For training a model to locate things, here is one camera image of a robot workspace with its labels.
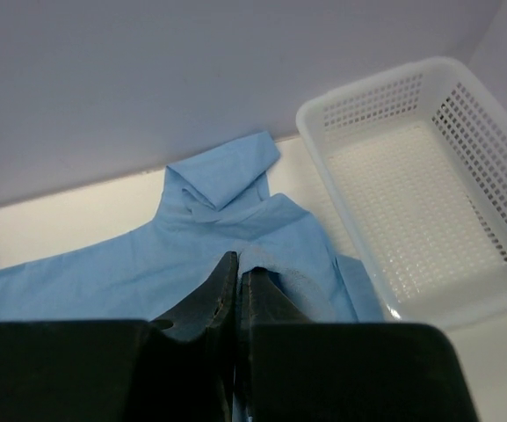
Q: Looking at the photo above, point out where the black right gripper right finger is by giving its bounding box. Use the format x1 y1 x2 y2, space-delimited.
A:
235 268 478 421

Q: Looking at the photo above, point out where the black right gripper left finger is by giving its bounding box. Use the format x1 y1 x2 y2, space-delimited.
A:
0 251 237 421

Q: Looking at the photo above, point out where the light blue long sleeve shirt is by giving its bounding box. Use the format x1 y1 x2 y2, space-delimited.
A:
0 132 383 323

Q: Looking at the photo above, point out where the white plastic mesh basket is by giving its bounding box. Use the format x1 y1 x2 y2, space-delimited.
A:
296 57 507 328

